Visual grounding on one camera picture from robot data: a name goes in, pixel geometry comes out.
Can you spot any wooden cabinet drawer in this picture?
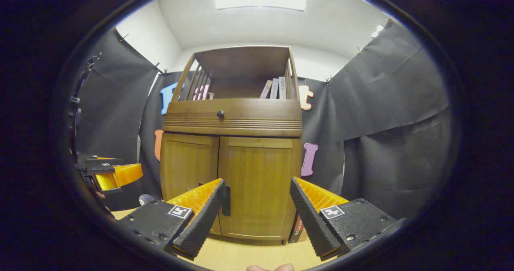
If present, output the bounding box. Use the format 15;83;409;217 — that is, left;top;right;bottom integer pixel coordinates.
163;98;303;137

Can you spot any black door handle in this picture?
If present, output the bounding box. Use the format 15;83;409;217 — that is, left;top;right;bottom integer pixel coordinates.
222;185;232;217

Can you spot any wooden shoe cabinet door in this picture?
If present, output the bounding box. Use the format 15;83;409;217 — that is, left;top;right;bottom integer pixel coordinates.
161;133;220;235
218;137;302;241

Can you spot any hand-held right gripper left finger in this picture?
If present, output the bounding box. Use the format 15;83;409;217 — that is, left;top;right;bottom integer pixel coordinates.
116;178;227;261

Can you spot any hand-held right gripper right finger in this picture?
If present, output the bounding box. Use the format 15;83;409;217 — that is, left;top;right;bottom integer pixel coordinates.
290;177;406;262

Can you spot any wooden double-door shoe cabinet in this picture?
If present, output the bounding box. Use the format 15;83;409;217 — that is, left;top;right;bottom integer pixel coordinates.
160;45;304;245

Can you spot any brown box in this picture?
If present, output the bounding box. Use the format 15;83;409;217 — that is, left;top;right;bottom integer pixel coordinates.
288;214;309;244

